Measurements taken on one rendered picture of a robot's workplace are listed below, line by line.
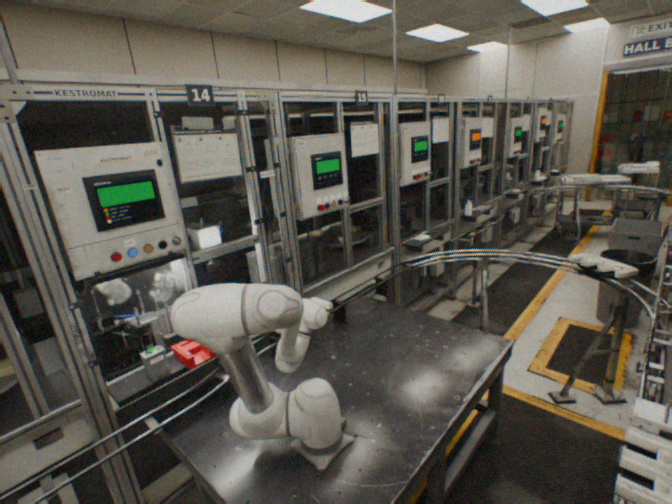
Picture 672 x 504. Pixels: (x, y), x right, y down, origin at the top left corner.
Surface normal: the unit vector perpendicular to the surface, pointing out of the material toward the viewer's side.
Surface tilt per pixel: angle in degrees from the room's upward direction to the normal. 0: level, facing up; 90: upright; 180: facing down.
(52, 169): 90
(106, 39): 90
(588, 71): 90
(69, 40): 90
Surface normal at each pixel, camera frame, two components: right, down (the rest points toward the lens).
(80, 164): 0.73, 0.16
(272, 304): 0.13, -0.20
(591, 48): -0.67, 0.28
